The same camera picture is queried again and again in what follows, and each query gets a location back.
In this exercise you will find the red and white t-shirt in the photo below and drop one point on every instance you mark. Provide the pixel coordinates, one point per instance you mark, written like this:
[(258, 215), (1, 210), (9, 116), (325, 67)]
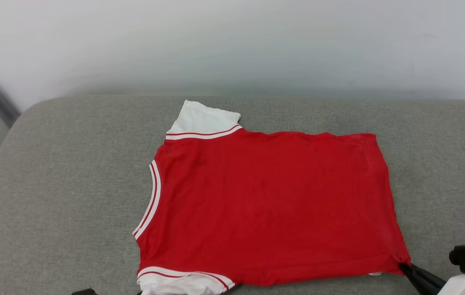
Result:
[(269, 205)]

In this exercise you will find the grey fabric sofa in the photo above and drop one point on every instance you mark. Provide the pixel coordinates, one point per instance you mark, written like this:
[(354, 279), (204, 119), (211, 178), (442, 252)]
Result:
[(52, 205)]

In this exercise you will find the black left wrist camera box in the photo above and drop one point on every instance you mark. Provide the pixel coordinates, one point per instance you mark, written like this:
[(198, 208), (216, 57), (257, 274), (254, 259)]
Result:
[(84, 292)]

